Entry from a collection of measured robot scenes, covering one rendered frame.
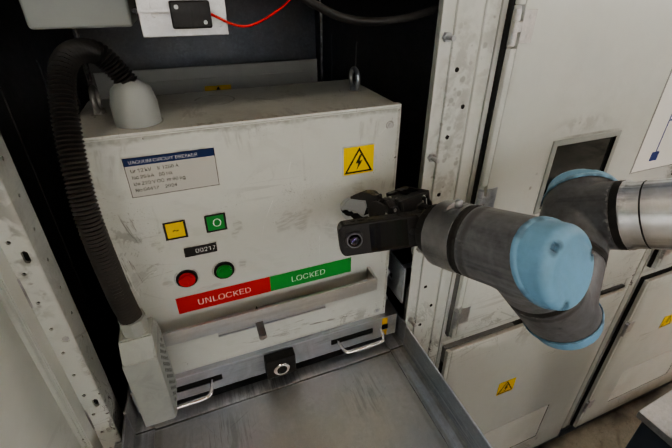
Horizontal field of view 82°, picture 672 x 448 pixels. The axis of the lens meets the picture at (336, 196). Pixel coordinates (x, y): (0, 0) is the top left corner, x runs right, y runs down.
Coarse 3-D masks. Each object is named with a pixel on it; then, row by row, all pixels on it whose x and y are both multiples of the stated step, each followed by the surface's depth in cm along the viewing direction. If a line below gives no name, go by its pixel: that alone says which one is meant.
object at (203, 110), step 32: (160, 96) 69; (192, 96) 69; (224, 96) 69; (256, 96) 69; (288, 96) 69; (320, 96) 69; (352, 96) 69; (96, 128) 54; (160, 128) 53; (192, 128) 54
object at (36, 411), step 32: (0, 256) 48; (0, 320) 51; (32, 320) 53; (0, 352) 50; (0, 384) 50; (32, 384) 56; (64, 384) 59; (0, 416) 49; (32, 416) 55; (64, 416) 63
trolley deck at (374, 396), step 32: (320, 384) 79; (352, 384) 79; (384, 384) 79; (224, 416) 73; (256, 416) 73; (288, 416) 73; (320, 416) 73; (352, 416) 73; (384, 416) 73; (416, 416) 73
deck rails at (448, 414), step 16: (400, 352) 86; (416, 352) 81; (416, 368) 82; (432, 368) 76; (416, 384) 79; (432, 384) 77; (432, 400) 76; (448, 400) 72; (432, 416) 73; (448, 416) 73; (464, 416) 68; (128, 432) 66; (448, 432) 70; (464, 432) 69; (480, 432) 64
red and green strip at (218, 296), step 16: (288, 272) 71; (304, 272) 72; (320, 272) 74; (336, 272) 75; (224, 288) 68; (240, 288) 69; (256, 288) 70; (272, 288) 71; (192, 304) 67; (208, 304) 68
